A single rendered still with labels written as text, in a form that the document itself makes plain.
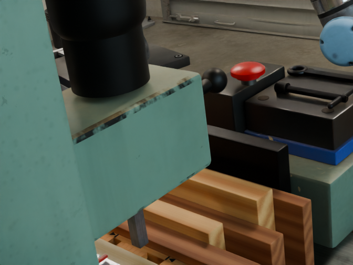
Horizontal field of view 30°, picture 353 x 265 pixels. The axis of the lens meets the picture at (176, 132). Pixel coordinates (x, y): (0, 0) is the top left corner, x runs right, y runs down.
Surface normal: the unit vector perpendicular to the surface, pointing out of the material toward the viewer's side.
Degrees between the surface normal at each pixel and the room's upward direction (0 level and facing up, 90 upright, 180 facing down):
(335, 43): 90
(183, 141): 90
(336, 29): 90
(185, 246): 0
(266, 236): 0
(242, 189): 0
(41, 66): 90
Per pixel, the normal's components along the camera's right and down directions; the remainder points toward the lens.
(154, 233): -0.13, -0.90
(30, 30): 0.74, 0.19
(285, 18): -0.66, 0.33
